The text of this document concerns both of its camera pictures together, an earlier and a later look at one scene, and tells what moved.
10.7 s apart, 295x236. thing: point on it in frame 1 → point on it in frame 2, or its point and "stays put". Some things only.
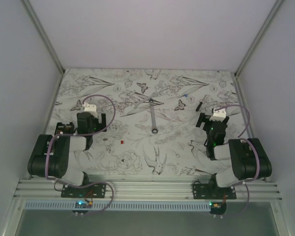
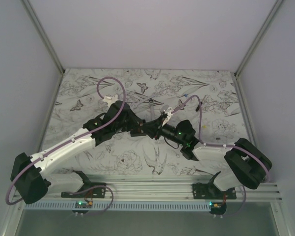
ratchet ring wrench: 154,130 stays put
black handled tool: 199,106 stays put
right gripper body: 208,141 → 166,131
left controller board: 83,204 stays put
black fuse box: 67,129 → 133,133
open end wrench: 135,105 stays put
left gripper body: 95,125 → 130,123
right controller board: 218,206 stays put
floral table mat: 151,115 stays put
